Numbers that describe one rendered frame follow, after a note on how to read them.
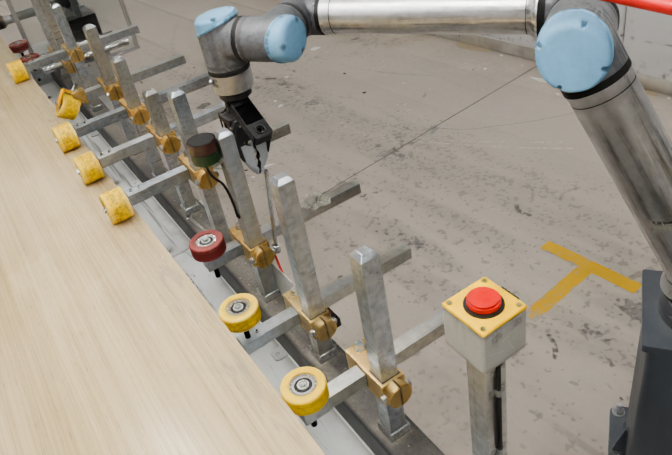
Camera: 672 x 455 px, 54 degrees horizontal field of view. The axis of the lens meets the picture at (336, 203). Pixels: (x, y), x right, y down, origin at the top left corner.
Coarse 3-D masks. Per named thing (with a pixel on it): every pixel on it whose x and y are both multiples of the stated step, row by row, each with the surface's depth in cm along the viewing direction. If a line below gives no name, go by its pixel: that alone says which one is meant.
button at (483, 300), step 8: (480, 288) 77; (488, 288) 77; (472, 296) 76; (480, 296) 76; (488, 296) 76; (496, 296) 75; (472, 304) 75; (480, 304) 75; (488, 304) 75; (496, 304) 75; (480, 312) 74; (488, 312) 74
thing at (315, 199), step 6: (312, 192) 164; (318, 192) 164; (306, 198) 161; (312, 198) 161; (318, 198) 161; (324, 198) 161; (330, 198) 162; (300, 204) 162; (306, 204) 161; (312, 204) 161; (318, 204) 160; (324, 204) 161; (306, 210) 159; (312, 210) 159
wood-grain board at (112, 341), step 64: (0, 64) 274; (0, 128) 220; (0, 192) 184; (64, 192) 178; (0, 256) 158; (64, 256) 154; (128, 256) 150; (0, 320) 138; (64, 320) 135; (128, 320) 132; (192, 320) 129; (0, 384) 123; (64, 384) 120; (128, 384) 118; (192, 384) 116; (256, 384) 113; (0, 448) 111; (64, 448) 109; (128, 448) 107; (192, 448) 105; (256, 448) 103; (320, 448) 101
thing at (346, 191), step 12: (336, 192) 164; (348, 192) 165; (360, 192) 168; (336, 204) 165; (312, 216) 162; (264, 228) 157; (276, 228) 157; (228, 252) 152; (240, 252) 154; (204, 264) 152; (216, 264) 151
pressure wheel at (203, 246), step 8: (200, 232) 152; (208, 232) 151; (216, 232) 151; (192, 240) 150; (200, 240) 150; (208, 240) 149; (216, 240) 148; (224, 240) 150; (192, 248) 147; (200, 248) 147; (208, 248) 146; (216, 248) 147; (224, 248) 149; (200, 256) 147; (208, 256) 147; (216, 256) 148; (216, 272) 154
